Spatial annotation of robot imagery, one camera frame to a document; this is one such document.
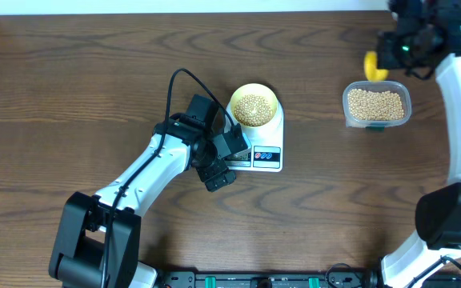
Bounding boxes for yellow measuring scoop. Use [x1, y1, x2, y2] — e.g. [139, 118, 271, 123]
[363, 51, 389, 82]

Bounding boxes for yellow-green bowl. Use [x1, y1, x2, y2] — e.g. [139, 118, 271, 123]
[229, 83, 279, 128]

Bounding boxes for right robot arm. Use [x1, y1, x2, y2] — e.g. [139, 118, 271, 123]
[363, 0, 461, 287]

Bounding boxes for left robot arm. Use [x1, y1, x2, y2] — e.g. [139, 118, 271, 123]
[48, 95, 235, 287]

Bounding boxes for white digital kitchen scale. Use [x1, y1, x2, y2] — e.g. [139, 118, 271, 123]
[224, 101, 284, 172]

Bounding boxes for soybeans in bowl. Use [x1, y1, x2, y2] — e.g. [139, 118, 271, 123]
[233, 94, 274, 127]

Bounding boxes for clear plastic container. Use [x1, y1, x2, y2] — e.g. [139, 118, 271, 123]
[343, 81, 412, 129]

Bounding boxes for left black cable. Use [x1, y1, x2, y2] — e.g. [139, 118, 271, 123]
[100, 67, 242, 288]

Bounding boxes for black cable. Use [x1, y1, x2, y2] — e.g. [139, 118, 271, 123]
[100, 67, 242, 288]
[404, 255, 461, 288]

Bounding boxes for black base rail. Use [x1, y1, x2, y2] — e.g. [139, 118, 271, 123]
[153, 270, 378, 288]

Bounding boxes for right black cable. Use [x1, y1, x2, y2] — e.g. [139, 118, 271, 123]
[404, 255, 461, 288]

